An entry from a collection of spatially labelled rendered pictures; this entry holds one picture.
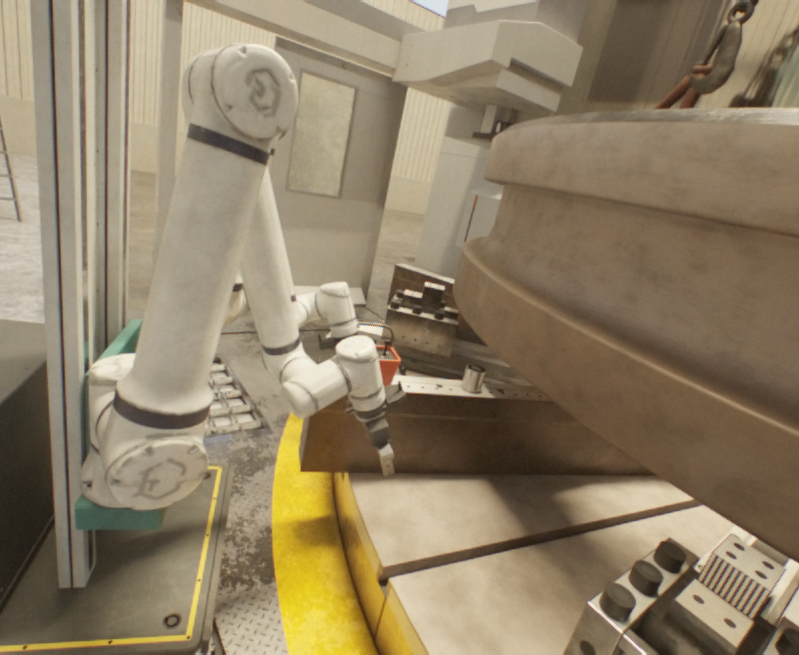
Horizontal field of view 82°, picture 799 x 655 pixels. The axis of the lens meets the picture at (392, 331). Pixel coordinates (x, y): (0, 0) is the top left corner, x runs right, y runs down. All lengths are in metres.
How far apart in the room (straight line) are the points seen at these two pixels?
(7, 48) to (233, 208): 13.87
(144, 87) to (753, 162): 14.08
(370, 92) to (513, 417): 3.61
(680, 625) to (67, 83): 1.55
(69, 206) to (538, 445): 1.85
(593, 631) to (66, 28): 1.52
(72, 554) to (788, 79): 5.05
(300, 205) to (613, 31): 3.51
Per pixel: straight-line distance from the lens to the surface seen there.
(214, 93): 0.72
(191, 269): 0.75
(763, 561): 1.38
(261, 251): 0.94
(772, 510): 1.39
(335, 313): 1.42
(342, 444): 1.82
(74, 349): 1.15
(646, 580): 1.32
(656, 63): 5.41
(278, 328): 1.01
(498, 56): 3.98
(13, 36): 14.56
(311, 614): 1.86
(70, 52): 1.04
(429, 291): 2.84
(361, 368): 0.99
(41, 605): 1.53
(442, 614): 1.55
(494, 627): 1.59
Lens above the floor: 1.46
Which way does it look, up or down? 19 degrees down
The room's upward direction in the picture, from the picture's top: 12 degrees clockwise
